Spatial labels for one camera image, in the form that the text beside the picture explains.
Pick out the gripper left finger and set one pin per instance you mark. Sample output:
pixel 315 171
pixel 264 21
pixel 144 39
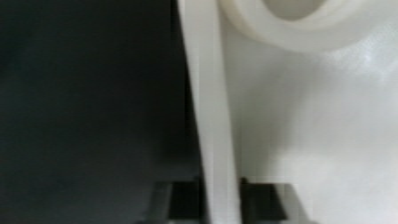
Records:
pixel 176 204

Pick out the white square tabletop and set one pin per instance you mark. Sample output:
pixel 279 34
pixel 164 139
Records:
pixel 294 76

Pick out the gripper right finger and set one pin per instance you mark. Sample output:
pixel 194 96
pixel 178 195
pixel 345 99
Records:
pixel 271 204

